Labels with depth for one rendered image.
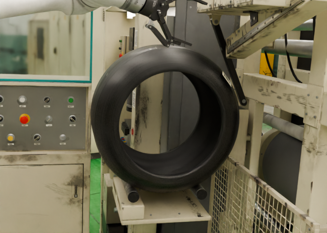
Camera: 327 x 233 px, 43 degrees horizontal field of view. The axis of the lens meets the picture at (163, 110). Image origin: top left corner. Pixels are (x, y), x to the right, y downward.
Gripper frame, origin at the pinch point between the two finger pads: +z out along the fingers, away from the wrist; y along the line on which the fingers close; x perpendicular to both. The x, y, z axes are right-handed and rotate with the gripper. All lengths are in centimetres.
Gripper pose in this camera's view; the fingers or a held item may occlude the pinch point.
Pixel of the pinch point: (194, 23)
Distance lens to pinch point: 134.8
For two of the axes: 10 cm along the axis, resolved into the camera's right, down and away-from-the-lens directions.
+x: -4.5, -3.2, 8.3
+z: 8.2, 2.2, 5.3
